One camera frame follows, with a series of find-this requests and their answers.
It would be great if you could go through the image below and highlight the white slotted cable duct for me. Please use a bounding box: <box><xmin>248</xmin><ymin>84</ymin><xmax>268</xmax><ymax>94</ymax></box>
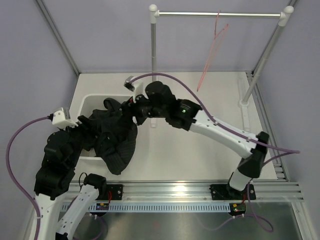
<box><xmin>59</xmin><ymin>202</ymin><xmax>231</xmax><ymax>212</ymax></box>

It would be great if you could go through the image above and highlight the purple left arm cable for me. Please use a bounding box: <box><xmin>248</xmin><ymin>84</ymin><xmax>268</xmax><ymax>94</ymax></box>
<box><xmin>6</xmin><ymin>116</ymin><xmax>108</xmax><ymax>240</ymax></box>

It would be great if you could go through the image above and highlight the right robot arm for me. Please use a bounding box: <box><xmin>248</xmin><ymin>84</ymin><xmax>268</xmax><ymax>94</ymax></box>
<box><xmin>124</xmin><ymin>81</ymin><xmax>270</xmax><ymax>200</ymax></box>

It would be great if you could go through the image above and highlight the white plastic basket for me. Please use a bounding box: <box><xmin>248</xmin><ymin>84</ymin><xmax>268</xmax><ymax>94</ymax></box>
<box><xmin>77</xmin><ymin>94</ymin><xmax>130</xmax><ymax>166</ymax></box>

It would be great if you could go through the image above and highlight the aluminium frame post left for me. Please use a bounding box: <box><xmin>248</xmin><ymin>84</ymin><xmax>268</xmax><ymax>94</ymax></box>
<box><xmin>34</xmin><ymin>0</ymin><xmax>81</xmax><ymax>77</ymax></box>

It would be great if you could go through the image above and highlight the aluminium frame post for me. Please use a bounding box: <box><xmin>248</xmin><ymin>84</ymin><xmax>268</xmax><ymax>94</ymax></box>
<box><xmin>249</xmin><ymin>0</ymin><xmax>300</xmax><ymax>87</ymax></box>
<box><xmin>34</xmin><ymin>0</ymin><xmax>81</xmax><ymax>77</ymax></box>

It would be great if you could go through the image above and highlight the aluminium frame post right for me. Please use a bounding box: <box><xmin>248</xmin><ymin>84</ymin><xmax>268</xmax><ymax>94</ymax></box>
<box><xmin>249</xmin><ymin>0</ymin><xmax>300</xmax><ymax>87</ymax></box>

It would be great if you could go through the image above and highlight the black pinstriped shirt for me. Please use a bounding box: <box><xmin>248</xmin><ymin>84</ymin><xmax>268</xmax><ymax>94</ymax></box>
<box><xmin>87</xmin><ymin>97</ymin><xmax>138</xmax><ymax>175</ymax></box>

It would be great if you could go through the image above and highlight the pink wire hanger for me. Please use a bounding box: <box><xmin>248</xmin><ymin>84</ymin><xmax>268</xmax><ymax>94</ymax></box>
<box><xmin>196</xmin><ymin>10</ymin><xmax>229</xmax><ymax>92</ymax></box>

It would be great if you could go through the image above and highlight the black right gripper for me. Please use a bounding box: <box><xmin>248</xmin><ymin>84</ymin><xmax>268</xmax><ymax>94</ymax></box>
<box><xmin>117</xmin><ymin>90</ymin><xmax>167</xmax><ymax>131</ymax></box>

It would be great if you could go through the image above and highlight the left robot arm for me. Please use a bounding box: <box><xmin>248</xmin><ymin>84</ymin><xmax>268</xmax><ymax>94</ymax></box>
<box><xmin>32</xmin><ymin>112</ymin><xmax>108</xmax><ymax>240</ymax></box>

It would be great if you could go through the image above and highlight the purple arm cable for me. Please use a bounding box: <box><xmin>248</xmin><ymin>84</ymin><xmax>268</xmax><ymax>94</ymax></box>
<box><xmin>131</xmin><ymin>72</ymin><xmax>301</xmax><ymax>233</ymax></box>
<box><xmin>6</xmin><ymin>116</ymin><xmax>108</xmax><ymax>240</ymax></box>

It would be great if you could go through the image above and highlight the silver clothes rack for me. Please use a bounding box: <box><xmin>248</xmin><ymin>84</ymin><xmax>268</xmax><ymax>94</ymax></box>
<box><xmin>148</xmin><ymin>4</ymin><xmax>295</xmax><ymax>132</ymax></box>

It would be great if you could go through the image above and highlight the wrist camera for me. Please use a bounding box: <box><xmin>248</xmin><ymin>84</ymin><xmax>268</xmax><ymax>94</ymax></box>
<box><xmin>51</xmin><ymin>107</ymin><xmax>79</xmax><ymax>130</ymax></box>
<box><xmin>124</xmin><ymin>75</ymin><xmax>144</xmax><ymax>103</ymax></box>

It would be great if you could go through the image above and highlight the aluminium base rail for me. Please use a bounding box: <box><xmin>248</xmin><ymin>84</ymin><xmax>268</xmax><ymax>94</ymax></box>
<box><xmin>59</xmin><ymin>181</ymin><xmax>305</xmax><ymax>202</ymax></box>

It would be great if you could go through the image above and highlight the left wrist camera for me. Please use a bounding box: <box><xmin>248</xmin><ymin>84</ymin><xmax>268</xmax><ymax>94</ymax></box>
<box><xmin>51</xmin><ymin>107</ymin><xmax>79</xmax><ymax>130</ymax></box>

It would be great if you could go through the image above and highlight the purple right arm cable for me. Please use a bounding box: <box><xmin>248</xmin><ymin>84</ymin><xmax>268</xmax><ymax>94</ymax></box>
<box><xmin>131</xmin><ymin>72</ymin><xmax>301</xmax><ymax>233</ymax></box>

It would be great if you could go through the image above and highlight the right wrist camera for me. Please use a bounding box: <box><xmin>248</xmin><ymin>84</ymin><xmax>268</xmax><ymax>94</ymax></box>
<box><xmin>124</xmin><ymin>75</ymin><xmax>144</xmax><ymax>103</ymax></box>

